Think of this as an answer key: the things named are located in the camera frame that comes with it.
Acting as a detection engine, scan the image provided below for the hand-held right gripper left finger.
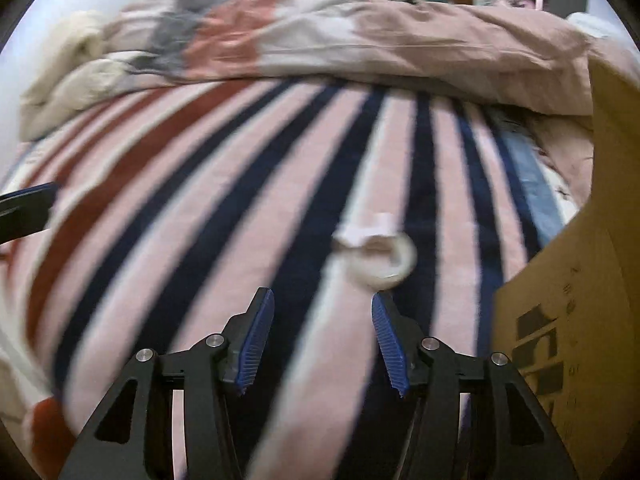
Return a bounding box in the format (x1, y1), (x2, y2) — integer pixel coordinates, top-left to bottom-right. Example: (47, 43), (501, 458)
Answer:
(59, 286), (276, 480)

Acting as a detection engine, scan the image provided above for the striped pink blanket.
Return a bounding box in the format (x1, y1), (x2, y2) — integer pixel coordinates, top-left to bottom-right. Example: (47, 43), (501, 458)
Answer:
(0, 77), (576, 480)

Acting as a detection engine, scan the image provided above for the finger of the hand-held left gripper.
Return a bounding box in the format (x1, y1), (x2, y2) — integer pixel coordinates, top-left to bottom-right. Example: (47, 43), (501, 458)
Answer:
(0, 182), (60, 247)

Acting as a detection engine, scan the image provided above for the cream fleece blanket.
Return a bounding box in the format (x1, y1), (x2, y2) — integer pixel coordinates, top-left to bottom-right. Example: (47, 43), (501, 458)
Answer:
(20, 10), (147, 142)

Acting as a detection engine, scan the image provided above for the patchwork pink grey duvet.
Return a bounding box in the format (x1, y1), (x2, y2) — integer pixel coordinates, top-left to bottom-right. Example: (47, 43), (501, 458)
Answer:
(105, 0), (597, 117)

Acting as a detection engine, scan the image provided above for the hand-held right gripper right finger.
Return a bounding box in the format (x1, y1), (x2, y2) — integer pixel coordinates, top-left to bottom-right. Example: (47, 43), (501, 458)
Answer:
(371, 291), (581, 480)

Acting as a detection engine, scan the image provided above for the clear tape roll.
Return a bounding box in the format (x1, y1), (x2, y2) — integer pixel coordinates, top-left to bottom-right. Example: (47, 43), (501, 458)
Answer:
(345, 230), (419, 289)

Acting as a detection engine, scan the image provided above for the brown cardboard box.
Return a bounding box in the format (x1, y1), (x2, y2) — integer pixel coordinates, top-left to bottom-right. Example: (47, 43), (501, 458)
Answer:
(492, 47), (640, 480)

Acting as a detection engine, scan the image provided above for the white headboard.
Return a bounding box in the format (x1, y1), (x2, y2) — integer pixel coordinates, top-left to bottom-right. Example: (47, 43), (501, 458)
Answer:
(567, 11), (623, 41)

